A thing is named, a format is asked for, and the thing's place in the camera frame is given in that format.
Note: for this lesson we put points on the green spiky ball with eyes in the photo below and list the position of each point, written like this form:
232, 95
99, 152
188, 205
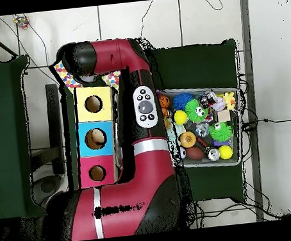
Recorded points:
196, 110

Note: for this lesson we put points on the small brown football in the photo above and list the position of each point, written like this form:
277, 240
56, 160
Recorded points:
194, 153

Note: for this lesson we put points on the wooden box with three holes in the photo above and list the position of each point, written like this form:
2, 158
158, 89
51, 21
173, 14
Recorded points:
84, 122

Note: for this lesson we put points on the blue spiky ball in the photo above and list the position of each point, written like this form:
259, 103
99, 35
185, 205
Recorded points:
183, 101

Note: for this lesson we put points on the small orange basketball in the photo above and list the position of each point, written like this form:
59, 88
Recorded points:
164, 102

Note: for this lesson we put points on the yellow ball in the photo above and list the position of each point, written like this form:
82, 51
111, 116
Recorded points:
225, 152
180, 117

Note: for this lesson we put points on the small colourful toy on floor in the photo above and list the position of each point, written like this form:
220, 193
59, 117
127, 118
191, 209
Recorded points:
20, 20

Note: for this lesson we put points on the dark green table cloth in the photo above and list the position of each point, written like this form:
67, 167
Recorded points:
196, 61

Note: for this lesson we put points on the shallow clear bin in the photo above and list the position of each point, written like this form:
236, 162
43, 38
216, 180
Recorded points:
209, 88

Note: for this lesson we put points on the green covered side table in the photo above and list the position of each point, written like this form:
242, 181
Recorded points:
7, 127

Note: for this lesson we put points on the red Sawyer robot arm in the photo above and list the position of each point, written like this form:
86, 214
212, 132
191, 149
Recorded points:
147, 190

